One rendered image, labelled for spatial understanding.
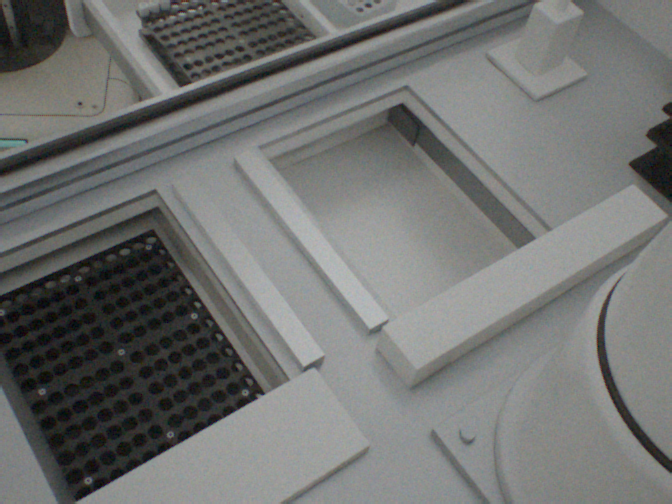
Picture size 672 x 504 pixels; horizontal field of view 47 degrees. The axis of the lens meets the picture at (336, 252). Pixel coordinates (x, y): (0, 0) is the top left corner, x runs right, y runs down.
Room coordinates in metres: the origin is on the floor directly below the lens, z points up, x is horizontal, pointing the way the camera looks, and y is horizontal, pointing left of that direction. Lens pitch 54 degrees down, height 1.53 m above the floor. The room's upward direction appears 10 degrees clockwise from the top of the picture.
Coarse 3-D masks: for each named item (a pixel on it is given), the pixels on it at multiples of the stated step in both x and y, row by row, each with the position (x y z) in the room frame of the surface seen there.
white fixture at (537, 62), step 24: (552, 0) 0.77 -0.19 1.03; (528, 24) 0.75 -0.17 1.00; (552, 24) 0.73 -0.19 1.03; (576, 24) 0.75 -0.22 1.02; (504, 48) 0.77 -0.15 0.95; (528, 48) 0.74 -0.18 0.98; (552, 48) 0.73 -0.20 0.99; (504, 72) 0.74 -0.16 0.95; (528, 72) 0.74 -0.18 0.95; (552, 72) 0.74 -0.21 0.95; (576, 72) 0.75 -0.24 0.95
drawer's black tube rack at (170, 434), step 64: (128, 256) 0.42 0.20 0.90; (0, 320) 0.32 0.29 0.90; (64, 320) 0.33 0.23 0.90; (128, 320) 0.36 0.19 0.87; (192, 320) 0.36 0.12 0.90; (64, 384) 0.27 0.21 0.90; (128, 384) 0.30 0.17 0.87; (192, 384) 0.30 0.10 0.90; (256, 384) 0.31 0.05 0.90; (64, 448) 0.22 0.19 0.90; (128, 448) 0.24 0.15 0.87
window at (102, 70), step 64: (0, 0) 0.45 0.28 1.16; (64, 0) 0.48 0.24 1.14; (128, 0) 0.51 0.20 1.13; (192, 0) 0.55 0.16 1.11; (256, 0) 0.60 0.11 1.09; (320, 0) 0.65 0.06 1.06; (384, 0) 0.71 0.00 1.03; (448, 0) 0.78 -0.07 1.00; (0, 64) 0.44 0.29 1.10; (64, 64) 0.47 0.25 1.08; (128, 64) 0.51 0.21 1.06; (192, 64) 0.55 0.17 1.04; (256, 64) 0.60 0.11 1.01; (0, 128) 0.43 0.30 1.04; (64, 128) 0.46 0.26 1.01
